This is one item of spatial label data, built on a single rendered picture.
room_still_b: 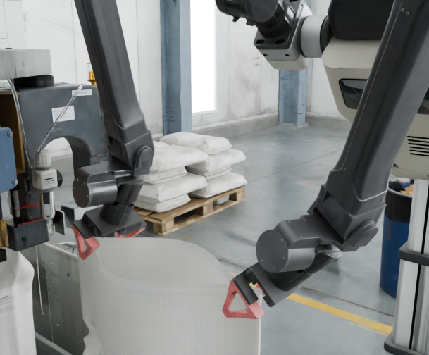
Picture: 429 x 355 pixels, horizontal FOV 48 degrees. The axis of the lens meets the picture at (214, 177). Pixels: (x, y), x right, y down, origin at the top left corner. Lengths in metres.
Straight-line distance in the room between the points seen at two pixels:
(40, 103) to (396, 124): 0.73
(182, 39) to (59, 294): 5.30
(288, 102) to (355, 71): 8.67
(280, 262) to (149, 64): 6.32
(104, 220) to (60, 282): 0.91
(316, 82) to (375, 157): 9.06
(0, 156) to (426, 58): 0.56
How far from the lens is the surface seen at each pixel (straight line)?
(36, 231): 1.10
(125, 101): 0.84
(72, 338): 1.93
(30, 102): 1.06
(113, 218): 0.95
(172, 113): 7.09
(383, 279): 3.18
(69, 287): 1.82
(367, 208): 0.65
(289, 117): 9.68
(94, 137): 1.16
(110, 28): 0.80
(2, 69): 0.90
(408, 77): 0.52
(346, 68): 1.00
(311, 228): 0.66
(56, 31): 5.97
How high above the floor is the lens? 1.41
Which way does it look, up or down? 15 degrees down
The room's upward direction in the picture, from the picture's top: straight up
